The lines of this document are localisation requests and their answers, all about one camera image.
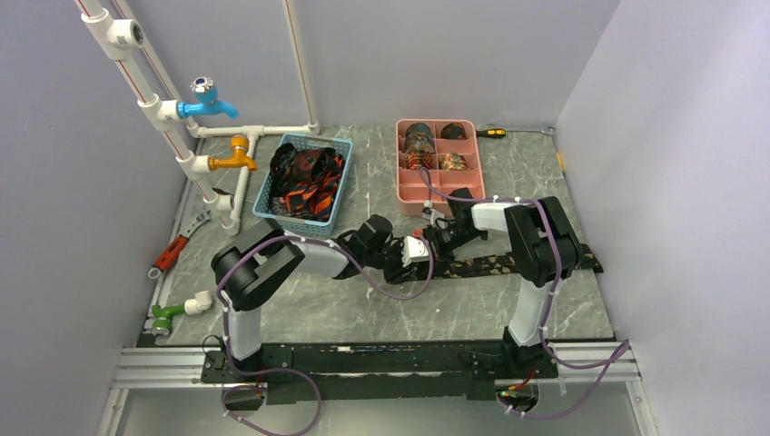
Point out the green tap with white fitting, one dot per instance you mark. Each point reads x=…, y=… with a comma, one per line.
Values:
x=162, y=324

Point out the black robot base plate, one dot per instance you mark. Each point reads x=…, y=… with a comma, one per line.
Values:
x=293, y=372

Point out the rolled tie red gold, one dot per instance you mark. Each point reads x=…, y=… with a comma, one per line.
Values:
x=416, y=160

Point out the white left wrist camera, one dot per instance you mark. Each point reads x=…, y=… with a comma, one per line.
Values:
x=415, y=250

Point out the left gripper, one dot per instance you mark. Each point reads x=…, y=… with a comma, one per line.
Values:
x=401, y=274

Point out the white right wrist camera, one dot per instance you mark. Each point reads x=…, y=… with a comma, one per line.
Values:
x=428, y=212

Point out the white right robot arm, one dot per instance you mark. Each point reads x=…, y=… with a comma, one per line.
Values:
x=545, y=251

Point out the orange tap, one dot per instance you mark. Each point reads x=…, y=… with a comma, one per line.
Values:
x=239, y=158

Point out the blue perforated plastic basket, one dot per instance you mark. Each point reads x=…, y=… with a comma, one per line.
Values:
x=261, y=207

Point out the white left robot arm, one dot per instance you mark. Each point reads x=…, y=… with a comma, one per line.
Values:
x=251, y=269

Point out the pink compartment tray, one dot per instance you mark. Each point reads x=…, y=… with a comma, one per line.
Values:
x=415, y=187

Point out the yellow black screwdriver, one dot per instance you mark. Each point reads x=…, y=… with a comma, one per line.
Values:
x=491, y=133

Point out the black floral gold tie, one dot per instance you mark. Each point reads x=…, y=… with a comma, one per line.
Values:
x=499, y=265

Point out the blue tap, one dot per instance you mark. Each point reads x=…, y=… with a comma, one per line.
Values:
x=208, y=102

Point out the aluminium rail frame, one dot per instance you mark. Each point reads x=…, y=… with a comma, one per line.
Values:
x=576, y=362

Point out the pile of patterned ties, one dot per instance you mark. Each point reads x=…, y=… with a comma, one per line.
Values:
x=304, y=183

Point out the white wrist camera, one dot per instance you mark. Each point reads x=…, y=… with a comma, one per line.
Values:
x=428, y=212
x=415, y=250

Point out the rolled tie dark red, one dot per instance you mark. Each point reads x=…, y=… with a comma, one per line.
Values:
x=453, y=131

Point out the rolled tie gold floral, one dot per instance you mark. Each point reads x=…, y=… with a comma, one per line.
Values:
x=453, y=162

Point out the red handled adjustable wrench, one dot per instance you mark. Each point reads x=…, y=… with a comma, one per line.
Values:
x=169, y=256

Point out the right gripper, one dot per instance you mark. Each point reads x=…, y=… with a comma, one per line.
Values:
x=438, y=252

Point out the rolled tie dark blue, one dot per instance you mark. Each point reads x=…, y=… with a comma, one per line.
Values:
x=419, y=138

